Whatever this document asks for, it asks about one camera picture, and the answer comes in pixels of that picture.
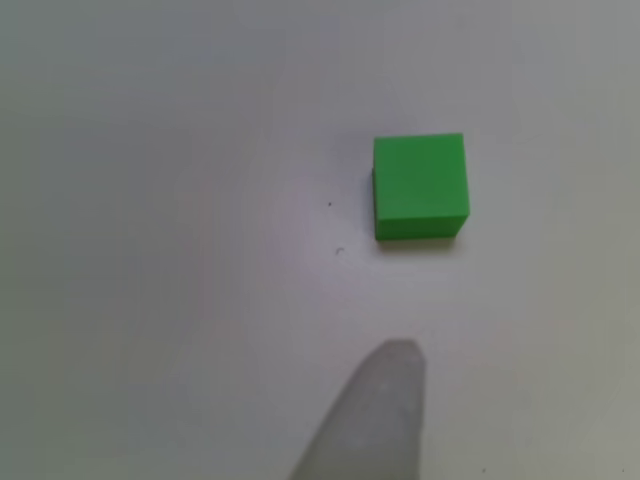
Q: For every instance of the green cube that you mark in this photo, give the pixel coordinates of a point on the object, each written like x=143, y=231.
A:
x=420, y=180

